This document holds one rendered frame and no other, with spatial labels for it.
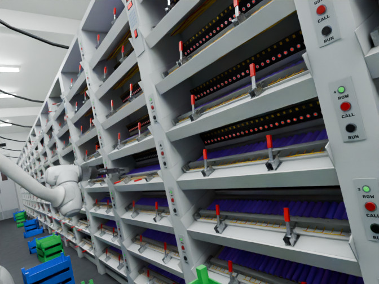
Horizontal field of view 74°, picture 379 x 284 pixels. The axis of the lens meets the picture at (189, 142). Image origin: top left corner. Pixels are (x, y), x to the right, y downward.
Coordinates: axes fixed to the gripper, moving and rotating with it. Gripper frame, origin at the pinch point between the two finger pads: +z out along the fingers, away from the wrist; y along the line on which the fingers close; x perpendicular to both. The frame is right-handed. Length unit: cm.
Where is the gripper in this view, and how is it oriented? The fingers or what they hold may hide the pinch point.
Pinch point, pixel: (122, 170)
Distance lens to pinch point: 159.5
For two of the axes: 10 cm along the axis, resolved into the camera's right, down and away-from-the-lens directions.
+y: -6.1, 1.7, 7.8
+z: 7.9, 0.0, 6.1
